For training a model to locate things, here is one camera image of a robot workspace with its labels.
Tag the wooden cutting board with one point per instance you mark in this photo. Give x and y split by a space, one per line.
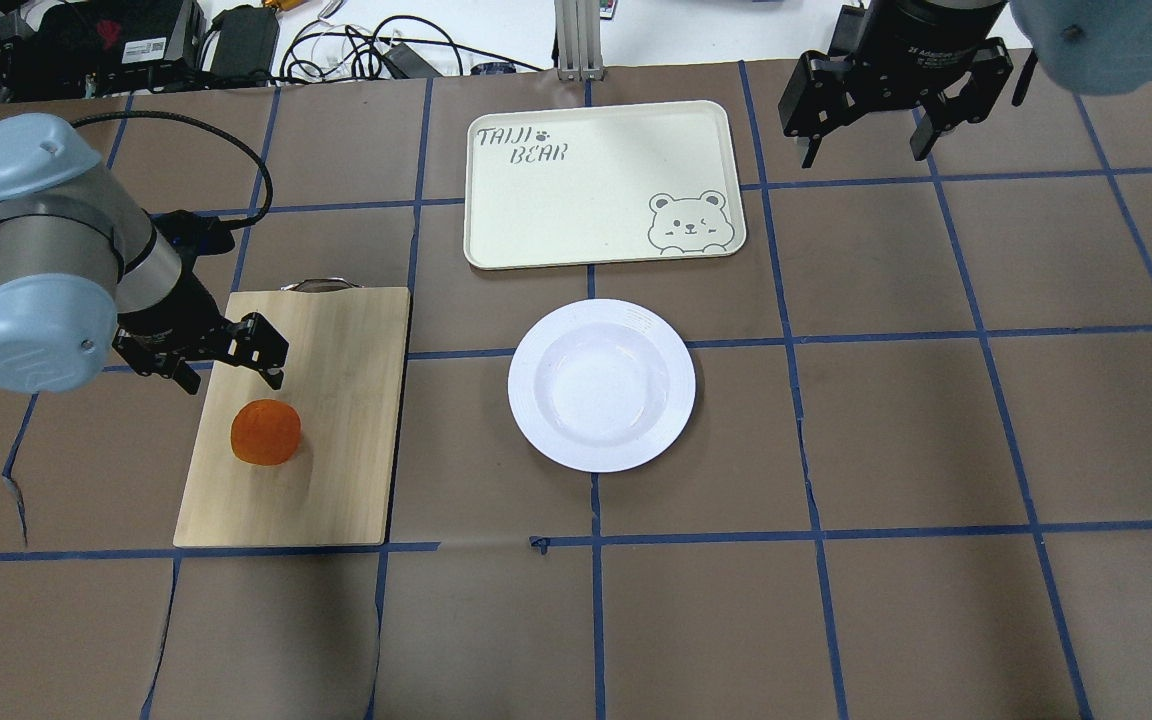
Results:
309 464

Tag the aluminium frame post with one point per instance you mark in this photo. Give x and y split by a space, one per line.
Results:
579 54

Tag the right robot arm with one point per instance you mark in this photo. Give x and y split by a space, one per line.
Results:
1097 48

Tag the white round plate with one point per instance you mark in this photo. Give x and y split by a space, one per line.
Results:
601 385

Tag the black power brick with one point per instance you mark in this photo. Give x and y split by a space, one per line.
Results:
245 41

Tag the cream bear tray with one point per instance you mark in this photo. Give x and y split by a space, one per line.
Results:
618 184

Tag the orange fruit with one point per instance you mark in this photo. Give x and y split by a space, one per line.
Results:
265 432

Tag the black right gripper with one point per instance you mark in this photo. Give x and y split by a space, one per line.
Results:
921 45

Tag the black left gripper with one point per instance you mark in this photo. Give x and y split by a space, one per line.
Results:
173 322

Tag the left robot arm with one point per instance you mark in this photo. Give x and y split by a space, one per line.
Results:
85 271

